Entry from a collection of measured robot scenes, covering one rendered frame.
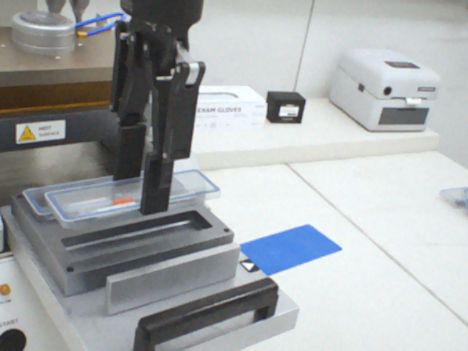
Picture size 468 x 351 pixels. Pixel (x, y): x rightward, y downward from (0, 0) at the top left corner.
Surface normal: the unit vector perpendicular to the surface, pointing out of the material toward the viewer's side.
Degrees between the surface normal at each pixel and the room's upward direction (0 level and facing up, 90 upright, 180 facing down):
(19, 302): 65
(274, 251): 0
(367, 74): 86
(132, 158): 92
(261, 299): 90
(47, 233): 0
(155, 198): 90
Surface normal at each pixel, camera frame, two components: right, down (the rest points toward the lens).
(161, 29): -0.80, 0.15
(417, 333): 0.15, -0.88
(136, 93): 0.51, 0.69
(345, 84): -0.92, 0.04
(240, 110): 0.42, 0.43
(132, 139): 0.57, 0.48
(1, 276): 0.58, 0.04
